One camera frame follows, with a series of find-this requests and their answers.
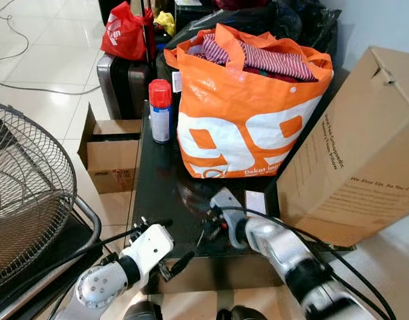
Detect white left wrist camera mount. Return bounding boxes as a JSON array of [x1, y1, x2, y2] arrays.
[[121, 223, 175, 271]]

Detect black robot right leg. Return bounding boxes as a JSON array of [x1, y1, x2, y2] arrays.
[[214, 305, 251, 320]]

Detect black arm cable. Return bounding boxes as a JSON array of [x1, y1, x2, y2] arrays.
[[0, 219, 173, 314], [218, 205, 393, 320]]

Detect red plastic bag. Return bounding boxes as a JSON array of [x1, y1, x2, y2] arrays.
[[101, 1, 153, 62]]

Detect yellow cloth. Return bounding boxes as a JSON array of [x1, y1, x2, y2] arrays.
[[155, 9, 177, 38]]

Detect small open cardboard box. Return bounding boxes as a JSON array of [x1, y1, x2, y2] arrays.
[[78, 103, 143, 195]]

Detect metal grille fan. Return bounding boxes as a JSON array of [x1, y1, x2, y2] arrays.
[[0, 100, 78, 291]]

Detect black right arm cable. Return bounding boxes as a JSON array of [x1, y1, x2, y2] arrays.
[[218, 205, 393, 320]]

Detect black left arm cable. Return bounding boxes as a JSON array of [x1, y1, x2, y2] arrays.
[[0, 219, 173, 314]]

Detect black robot leg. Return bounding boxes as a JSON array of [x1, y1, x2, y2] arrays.
[[121, 300, 165, 320], [214, 305, 251, 320]]

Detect black garbage bag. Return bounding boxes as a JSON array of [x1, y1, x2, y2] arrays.
[[158, 0, 342, 67]]

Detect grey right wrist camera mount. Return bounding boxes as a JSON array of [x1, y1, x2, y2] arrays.
[[209, 187, 249, 251]]

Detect red white striped clothes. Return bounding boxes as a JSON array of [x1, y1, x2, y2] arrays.
[[191, 35, 318, 83]]

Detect black robot left leg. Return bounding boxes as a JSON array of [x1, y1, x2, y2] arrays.
[[121, 300, 165, 320]]

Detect large printed cardboard box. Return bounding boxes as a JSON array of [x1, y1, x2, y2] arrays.
[[276, 45, 409, 247]]

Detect red capped spray can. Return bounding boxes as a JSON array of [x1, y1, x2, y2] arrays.
[[149, 79, 173, 143]]

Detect black glossy table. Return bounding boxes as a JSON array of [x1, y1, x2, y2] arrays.
[[128, 67, 357, 258]]

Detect grey metal tube frame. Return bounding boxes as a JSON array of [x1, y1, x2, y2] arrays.
[[0, 196, 103, 320]]

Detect thin floor cable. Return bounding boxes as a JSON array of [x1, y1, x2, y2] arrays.
[[0, 0, 103, 95]]

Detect white card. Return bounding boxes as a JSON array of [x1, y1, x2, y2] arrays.
[[245, 191, 268, 218]]

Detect grey suitcase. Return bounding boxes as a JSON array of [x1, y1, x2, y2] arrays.
[[97, 53, 159, 121]]

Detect orange white shopping bag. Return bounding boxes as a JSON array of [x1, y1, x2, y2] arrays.
[[165, 23, 334, 179]]

